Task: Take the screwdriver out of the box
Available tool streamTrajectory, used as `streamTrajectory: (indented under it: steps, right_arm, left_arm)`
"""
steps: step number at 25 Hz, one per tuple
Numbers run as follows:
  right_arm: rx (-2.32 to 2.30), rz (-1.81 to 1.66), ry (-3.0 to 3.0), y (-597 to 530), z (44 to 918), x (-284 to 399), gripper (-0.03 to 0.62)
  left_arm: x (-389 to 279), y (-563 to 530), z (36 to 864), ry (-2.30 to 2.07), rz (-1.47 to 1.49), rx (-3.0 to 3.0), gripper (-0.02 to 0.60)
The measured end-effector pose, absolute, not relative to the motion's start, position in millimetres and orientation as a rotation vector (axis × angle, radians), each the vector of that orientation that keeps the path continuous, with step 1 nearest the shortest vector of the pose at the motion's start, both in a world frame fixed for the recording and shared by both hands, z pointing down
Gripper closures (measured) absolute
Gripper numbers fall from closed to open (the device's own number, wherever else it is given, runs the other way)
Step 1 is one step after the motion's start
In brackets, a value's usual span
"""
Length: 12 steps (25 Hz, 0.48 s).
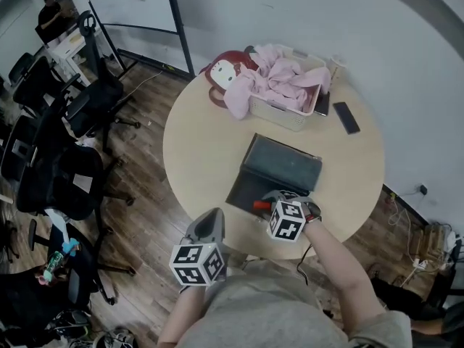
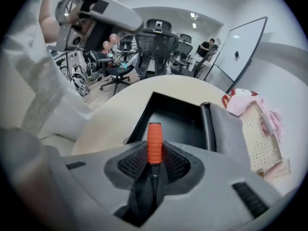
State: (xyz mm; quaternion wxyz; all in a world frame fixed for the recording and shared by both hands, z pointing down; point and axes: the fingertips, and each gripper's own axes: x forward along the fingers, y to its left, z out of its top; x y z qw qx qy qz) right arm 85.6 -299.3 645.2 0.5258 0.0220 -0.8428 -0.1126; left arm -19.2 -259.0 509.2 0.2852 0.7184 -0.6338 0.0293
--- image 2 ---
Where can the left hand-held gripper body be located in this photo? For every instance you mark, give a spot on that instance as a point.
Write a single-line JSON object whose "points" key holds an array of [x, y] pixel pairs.
{"points": [[69, 32]]}

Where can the red backpack with white face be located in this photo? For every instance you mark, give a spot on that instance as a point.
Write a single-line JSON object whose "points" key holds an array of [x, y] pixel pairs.
{"points": [[240, 92]]}

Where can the person's grey shirt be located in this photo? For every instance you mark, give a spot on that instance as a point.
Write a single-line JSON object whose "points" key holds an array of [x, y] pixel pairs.
{"points": [[36, 80]]}

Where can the teal cloth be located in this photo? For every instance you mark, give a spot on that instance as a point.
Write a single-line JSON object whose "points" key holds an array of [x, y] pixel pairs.
{"points": [[124, 65]]}

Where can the grey backpack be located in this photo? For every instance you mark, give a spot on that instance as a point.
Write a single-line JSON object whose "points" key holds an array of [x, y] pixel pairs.
{"points": [[79, 80]]}

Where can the black mesh office chair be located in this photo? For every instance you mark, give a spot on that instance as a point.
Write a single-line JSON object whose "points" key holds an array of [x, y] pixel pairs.
{"points": [[154, 49]]}

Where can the person's left forearm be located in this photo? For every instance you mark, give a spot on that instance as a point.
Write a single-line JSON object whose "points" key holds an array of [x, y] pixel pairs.
{"points": [[48, 20]]}

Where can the white perforated basket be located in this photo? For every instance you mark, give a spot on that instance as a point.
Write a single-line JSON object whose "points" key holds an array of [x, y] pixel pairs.
{"points": [[260, 133]]}

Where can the black framed whiteboard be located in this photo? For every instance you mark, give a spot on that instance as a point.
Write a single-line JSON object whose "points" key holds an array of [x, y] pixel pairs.
{"points": [[240, 49]]}

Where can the black cluttered office chair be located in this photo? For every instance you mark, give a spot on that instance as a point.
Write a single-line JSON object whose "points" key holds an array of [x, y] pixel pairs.
{"points": [[115, 72]]}

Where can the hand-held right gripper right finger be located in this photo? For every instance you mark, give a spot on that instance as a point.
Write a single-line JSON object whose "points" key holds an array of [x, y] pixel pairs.
{"points": [[216, 189]]}

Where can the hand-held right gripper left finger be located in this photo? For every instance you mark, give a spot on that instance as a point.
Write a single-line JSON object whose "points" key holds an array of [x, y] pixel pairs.
{"points": [[96, 177]]}

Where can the black whiteboard eraser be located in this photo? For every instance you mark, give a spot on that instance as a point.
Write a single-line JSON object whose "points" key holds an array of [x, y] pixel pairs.
{"points": [[237, 55]]}

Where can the person's left hand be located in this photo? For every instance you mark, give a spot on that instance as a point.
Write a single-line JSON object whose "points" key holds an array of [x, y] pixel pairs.
{"points": [[114, 38]]}

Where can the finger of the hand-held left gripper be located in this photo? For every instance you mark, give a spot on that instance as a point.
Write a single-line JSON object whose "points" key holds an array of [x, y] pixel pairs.
{"points": [[120, 16]]}

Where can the black box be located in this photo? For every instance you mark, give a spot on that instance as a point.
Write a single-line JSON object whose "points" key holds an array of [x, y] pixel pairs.
{"points": [[173, 119]]}

